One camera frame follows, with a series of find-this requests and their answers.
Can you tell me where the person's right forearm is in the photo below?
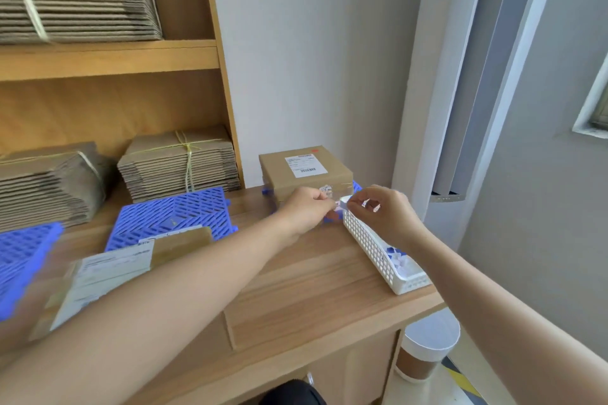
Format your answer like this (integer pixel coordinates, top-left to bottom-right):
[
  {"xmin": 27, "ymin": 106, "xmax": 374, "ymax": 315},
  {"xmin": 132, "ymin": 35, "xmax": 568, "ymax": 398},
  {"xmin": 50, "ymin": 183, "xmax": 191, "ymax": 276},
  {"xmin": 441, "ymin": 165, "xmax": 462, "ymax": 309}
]
[{"xmin": 404, "ymin": 228, "xmax": 608, "ymax": 405}]

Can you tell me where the person's left forearm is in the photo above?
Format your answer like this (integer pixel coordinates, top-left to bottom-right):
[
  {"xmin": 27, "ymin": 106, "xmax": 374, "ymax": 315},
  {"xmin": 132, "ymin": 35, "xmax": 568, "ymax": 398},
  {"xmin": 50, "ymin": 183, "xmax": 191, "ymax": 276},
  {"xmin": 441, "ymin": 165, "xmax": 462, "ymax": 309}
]
[{"xmin": 0, "ymin": 210, "xmax": 300, "ymax": 405}]

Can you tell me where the sealed cardboard box, small label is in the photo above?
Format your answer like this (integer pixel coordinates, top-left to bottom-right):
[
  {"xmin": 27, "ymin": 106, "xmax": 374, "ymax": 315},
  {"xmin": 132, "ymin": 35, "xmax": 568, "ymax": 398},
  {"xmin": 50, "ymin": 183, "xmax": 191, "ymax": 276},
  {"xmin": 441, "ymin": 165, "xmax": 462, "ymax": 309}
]
[{"xmin": 259, "ymin": 145, "xmax": 355, "ymax": 211}]

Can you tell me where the white plastic slotted basket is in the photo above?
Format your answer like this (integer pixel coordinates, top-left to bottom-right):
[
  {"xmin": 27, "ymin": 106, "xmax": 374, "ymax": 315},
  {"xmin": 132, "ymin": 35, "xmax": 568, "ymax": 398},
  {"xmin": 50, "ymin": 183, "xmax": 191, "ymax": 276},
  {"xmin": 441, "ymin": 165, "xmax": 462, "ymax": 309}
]
[{"xmin": 342, "ymin": 208, "xmax": 432, "ymax": 296}]

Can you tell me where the blue plastic grid mat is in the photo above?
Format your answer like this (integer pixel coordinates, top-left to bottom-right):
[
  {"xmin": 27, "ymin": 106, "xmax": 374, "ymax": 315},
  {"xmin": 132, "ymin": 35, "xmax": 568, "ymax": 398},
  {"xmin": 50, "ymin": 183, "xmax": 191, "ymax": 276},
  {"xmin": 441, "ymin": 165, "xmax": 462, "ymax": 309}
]
[
  {"xmin": 261, "ymin": 180, "xmax": 364, "ymax": 225},
  {"xmin": 0, "ymin": 222, "xmax": 64, "ymax": 323},
  {"xmin": 105, "ymin": 187, "xmax": 238, "ymax": 253}
]

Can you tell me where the small tied stack of cardboard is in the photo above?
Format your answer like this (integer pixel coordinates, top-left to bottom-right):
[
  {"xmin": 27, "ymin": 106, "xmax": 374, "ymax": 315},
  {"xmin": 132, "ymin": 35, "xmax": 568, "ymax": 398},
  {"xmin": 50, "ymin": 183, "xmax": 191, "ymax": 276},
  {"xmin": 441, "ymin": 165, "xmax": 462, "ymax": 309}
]
[{"xmin": 117, "ymin": 124, "xmax": 242, "ymax": 204}]

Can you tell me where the wooden shelf unit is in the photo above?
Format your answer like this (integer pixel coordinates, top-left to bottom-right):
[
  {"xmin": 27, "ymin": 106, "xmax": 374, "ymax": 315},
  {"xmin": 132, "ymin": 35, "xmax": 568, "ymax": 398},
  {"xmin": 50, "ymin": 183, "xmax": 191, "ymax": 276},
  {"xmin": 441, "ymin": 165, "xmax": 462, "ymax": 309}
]
[{"xmin": 0, "ymin": 0, "xmax": 245, "ymax": 192}]

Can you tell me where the white standing air conditioner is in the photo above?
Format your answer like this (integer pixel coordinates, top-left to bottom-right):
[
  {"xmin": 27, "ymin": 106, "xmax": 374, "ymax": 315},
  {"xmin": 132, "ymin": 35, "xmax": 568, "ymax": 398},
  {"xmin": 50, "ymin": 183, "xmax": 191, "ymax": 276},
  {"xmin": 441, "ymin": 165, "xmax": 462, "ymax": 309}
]
[{"xmin": 391, "ymin": 0, "xmax": 567, "ymax": 251}]

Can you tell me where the pile of small white-blue pieces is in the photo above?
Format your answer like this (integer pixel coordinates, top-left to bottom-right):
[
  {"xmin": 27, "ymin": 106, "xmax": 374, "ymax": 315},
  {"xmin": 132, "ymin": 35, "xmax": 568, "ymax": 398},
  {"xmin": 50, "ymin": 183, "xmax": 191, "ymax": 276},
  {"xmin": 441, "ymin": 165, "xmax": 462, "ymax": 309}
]
[{"xmin": 384, "ymin": 242, "xmax": 421, "ymax": 278}]

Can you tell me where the slanted stack of flat cardboard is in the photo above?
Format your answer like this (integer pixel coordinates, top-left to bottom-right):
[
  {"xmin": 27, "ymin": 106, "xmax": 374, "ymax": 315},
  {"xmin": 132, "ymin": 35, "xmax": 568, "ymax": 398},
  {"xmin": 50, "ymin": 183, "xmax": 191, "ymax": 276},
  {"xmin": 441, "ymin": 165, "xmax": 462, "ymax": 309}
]
[{"xmin": 0, "ymin": 142, "xmax": 117, "ymax": 233}]

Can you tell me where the black rounded object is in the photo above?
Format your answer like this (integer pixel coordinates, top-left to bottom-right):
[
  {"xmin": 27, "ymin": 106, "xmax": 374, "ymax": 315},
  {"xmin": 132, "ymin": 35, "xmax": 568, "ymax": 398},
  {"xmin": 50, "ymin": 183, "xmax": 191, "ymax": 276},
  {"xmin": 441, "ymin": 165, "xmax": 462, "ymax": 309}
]
[{"xmin": 259, "ymin": 378, "xmax": 328, "ymax": 405}]

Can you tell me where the person's right hand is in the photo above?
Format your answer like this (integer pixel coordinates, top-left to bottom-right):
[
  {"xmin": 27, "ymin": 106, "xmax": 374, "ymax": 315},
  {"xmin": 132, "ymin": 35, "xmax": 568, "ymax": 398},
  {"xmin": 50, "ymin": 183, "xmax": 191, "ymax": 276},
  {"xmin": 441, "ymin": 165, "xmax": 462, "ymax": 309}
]
[{"xmin": 347, "ymin": 184, "xmax": 425, "ymax": 254}]

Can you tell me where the white and brown waste bin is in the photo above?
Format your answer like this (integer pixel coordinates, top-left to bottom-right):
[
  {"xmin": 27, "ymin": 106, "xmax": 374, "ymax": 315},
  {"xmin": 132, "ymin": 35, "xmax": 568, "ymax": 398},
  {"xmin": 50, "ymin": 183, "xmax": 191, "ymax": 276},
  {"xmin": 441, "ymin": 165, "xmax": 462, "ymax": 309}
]
[{"xmin": 394, "ymin": 309, "xmax": 461, "ymax": 384}]

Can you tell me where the cardboard box, large white label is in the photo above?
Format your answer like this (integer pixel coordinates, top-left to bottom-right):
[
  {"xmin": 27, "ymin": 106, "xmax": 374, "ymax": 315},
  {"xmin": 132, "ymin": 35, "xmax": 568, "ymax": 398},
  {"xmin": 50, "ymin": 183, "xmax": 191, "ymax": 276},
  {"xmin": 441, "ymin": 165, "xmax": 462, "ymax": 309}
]
[{"xmin": 28, "ymin": 227, "xmax": 213, "ymax": 342}]

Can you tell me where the white window frame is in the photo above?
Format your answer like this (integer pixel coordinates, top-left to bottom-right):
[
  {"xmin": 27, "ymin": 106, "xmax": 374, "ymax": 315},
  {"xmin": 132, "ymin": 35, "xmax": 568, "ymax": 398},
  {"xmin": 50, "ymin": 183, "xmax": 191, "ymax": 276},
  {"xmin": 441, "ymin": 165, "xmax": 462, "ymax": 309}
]
[{"xmin": 572, "ymin": 53, "xmax": 608, "ymax": 140}]

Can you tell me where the person's left hand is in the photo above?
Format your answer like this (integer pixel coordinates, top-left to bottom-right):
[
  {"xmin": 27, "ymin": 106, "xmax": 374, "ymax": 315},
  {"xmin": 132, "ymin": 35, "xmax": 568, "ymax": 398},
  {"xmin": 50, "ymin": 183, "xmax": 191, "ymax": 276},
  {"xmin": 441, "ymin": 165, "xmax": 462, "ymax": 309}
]
[{"xmin": 280, "ymin": 186, "xmax": 342, "ymax": 242}]

